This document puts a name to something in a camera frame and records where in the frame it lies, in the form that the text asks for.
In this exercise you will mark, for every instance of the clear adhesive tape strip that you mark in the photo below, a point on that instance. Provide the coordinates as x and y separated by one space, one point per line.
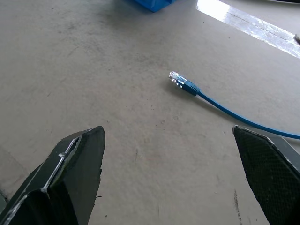
253 25

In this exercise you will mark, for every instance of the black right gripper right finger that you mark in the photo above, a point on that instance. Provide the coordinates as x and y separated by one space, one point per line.
272 173

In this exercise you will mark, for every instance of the blue plastic box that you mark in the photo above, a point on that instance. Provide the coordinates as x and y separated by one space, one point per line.
153 4

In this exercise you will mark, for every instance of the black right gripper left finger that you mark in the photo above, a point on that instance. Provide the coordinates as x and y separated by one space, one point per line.
70 178

